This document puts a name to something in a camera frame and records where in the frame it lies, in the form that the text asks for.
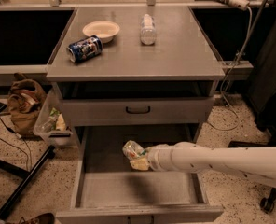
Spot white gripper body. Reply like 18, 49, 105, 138
147, 144, 175, 172

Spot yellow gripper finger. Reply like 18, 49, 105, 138
130, 157, 149, 171

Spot white green 7up can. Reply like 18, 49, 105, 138
122, 140, 146, 161

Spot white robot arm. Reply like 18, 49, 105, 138
123, 141, 276, 188

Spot open grey lower drawer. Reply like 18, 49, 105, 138
56, 124, 223, 224

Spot closed grey upper drawer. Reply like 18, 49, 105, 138
60, 97, 214, 126

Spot grey drawer cabinet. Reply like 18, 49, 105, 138
46, 5, 226, 224

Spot blue soda can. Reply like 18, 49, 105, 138
66, 35, 103, 63

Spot clear plastic storage bin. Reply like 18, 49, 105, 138
34, 90, 75, 147

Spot brown object at floor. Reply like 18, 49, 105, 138
17, 212, 56, 224

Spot black tripod legs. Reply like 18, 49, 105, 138
0, 145, 56, 221

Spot black office chair base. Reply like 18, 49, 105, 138
227, 140, 276, 214

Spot clear plastic water bottle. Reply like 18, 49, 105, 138
140, 14, 157, 45

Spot brown paper bag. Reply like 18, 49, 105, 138
7, 73, 47, 138

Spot white paper bowl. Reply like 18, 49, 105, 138
82, 21, 120, 43

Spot white cable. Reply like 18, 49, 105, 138
206, 6, 254, 133

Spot black cable on floor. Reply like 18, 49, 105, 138
0, 114, 33, 172

